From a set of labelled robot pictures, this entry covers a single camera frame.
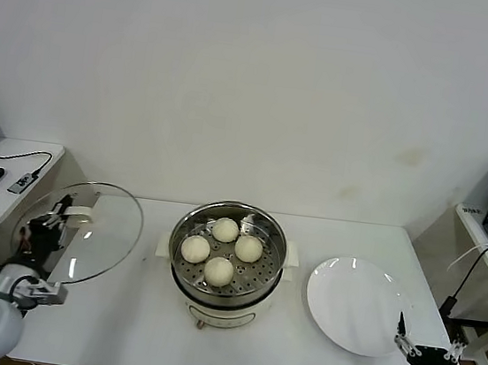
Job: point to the stainless steel steamer basket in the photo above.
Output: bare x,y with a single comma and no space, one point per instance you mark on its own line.
259,278

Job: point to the white steamed baozi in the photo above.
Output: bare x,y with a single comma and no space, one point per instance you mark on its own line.
226,229
248,249
218,271
195,249

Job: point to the small grey usb hub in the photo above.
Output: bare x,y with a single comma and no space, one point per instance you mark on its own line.
21,183

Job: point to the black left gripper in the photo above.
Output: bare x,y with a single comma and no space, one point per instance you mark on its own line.
41,240

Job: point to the white round plate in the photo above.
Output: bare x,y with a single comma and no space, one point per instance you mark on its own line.
358,303

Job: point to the white side desk with label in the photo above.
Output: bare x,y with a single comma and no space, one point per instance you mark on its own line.
474,228

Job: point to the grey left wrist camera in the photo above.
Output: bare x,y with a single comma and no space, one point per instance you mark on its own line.
48,292

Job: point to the white side desk with mouse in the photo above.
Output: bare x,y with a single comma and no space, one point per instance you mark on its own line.
0,210

